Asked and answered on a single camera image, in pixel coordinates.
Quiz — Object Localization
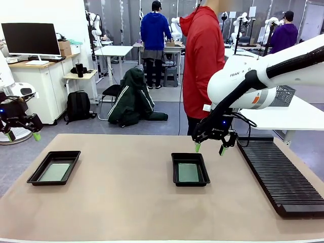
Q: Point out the white computer monitor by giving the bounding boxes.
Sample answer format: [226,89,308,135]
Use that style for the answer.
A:
[1,22,62,66]

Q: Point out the white desk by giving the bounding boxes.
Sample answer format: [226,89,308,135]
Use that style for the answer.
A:
[94,45,134,86]

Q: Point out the white cabinet with wooden top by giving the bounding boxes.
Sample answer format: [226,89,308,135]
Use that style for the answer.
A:
[8,53,82,125]

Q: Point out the small black ESD tray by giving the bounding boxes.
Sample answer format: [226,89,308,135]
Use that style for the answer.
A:
[171,152,211,187]

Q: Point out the person in blue hoodie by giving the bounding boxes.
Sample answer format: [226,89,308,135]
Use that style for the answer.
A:
[140,0,173,90]

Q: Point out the white round floor fan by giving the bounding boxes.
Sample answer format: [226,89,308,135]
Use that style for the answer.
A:
[0,125,33,146]

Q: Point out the black tumbler with straw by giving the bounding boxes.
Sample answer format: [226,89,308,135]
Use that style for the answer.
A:
[75,60,85,78]

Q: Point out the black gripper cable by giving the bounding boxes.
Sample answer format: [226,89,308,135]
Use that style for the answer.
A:
[232,112,258,147]

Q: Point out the small brown cardboard box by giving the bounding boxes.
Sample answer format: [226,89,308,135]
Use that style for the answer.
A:
[57,39,72,57]

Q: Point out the black keyboard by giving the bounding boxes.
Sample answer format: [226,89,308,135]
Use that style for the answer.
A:
[27,56,67,63]

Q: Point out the wooden background table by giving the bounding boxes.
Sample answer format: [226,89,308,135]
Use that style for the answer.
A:
[132,42,187,76]

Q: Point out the person in red hoodie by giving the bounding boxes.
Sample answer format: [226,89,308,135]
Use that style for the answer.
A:
[178,0,226,137]

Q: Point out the person in purple hoodie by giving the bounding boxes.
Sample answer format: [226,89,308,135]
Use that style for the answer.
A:
[269,10,299,55]

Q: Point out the grey plastic stool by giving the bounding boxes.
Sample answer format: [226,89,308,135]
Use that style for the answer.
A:
[163,66,178,88]

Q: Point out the black backpack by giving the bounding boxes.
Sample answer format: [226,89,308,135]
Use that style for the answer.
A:
[63,90,97,125]

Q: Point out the black slotted board rack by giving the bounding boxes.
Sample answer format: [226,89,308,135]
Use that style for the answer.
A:
[236,136,324,218]

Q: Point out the dark green jacket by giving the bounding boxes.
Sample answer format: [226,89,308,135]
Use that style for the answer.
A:
[107,67,169,128]

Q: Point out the large black ESD tray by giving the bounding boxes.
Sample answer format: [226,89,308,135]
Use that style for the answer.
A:
[26,150,82,187]

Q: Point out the small wooden side table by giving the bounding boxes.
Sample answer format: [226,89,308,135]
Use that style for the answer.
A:
[62,69,100,106]

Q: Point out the black chair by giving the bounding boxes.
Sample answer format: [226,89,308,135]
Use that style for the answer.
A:
[98,84,122,121]

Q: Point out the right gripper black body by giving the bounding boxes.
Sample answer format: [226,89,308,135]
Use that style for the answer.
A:
[206,113,232,139]

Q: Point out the white table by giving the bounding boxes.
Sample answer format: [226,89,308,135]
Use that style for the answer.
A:
[239,95,324,145]

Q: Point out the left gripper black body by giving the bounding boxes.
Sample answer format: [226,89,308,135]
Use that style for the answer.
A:
[0,100,28,121]

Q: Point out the green perforated circuit board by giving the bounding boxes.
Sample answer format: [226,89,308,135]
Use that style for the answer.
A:
[178,163,200,183]
[37,163,72,182]

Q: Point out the grey wire mesh basket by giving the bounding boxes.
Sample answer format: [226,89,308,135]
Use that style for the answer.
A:
[269,85,297,108]

